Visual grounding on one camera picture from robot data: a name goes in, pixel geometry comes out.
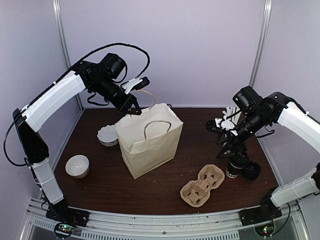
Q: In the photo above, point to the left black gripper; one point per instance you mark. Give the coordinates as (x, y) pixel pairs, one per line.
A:
(125, 105)

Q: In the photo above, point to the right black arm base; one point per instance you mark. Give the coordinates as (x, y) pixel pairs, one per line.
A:
(252, 216)

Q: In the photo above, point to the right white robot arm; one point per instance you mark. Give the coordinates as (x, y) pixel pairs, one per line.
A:
(289, 137)

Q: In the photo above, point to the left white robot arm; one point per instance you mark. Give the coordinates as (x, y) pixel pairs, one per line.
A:
(98, 78)

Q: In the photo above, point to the cream paper bag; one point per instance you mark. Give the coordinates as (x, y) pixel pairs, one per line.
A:
(150, 139)

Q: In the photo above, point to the white scalloped bowl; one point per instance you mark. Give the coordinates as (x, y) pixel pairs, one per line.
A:
(107, 136)

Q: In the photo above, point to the aluminium front rail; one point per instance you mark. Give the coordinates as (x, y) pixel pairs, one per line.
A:
(224, 225)

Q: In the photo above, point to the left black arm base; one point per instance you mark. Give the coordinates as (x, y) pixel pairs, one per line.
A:
(61, 212)

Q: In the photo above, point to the cardboard cup carrier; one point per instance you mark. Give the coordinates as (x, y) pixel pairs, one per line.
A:
(197, 192)

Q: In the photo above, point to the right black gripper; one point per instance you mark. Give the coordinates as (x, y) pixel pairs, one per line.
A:
(232, 145)

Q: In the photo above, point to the white round bowl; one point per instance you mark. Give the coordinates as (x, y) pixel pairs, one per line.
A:
(78, 166)

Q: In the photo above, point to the black paper coffee cup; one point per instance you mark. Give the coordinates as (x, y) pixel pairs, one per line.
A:
(233, 168)

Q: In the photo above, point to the stack of black lids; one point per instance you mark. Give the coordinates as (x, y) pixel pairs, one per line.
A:
(252, 171)

